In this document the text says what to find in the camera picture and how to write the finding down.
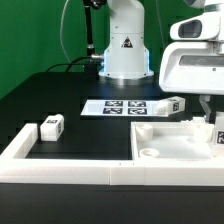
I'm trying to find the black cables on table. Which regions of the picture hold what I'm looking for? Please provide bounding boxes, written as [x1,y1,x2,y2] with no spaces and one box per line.
[45,54,105,73]

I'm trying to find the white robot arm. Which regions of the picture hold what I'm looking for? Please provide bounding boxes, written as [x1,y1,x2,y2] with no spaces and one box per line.
[99,0,224,121]

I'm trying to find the white sheet with tags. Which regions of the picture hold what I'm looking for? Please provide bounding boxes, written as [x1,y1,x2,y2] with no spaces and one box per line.
[81,100,168,117]

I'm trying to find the white square table top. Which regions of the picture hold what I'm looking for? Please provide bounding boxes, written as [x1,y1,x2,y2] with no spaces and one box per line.
[131,122,214,160]

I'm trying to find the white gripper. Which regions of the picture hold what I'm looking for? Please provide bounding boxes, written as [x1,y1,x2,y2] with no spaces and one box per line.
[159,13,224,122]

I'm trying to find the grey cable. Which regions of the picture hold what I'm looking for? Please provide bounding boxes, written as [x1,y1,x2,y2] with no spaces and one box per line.
[59,0,72,64]

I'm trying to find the white U-shaped obstacle fence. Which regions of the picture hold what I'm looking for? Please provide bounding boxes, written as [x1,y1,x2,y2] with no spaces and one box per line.
[0,124,224,186]

